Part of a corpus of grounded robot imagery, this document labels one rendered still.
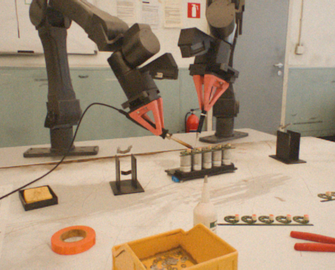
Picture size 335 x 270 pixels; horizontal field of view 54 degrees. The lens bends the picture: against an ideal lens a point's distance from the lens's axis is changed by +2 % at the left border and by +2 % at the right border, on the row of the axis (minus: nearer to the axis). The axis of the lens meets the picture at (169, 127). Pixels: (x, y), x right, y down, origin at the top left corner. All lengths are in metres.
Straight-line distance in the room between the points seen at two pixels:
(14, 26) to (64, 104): 2.33
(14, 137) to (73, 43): 1.01
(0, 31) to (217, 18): 2.69
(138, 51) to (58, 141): 0.40
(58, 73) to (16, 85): 2.31
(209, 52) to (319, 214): 0.38
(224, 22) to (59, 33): 0.47
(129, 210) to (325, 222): 0.32
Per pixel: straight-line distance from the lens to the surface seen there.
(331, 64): 4.79
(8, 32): 3.22
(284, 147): 0.92
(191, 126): 3.44
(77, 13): 0.85
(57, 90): 0.93
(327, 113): 4.81
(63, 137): 0.96
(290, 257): 0.49
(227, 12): 0.69
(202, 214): 0.45
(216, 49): 0.72
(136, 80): 0.71
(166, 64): 0.70
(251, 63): 3.91
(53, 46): 0.94
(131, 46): 0.70
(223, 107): 1.10
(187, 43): 0.69
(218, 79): 0.73
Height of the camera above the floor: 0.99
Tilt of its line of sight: 10 degrees down
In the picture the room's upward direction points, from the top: straight up
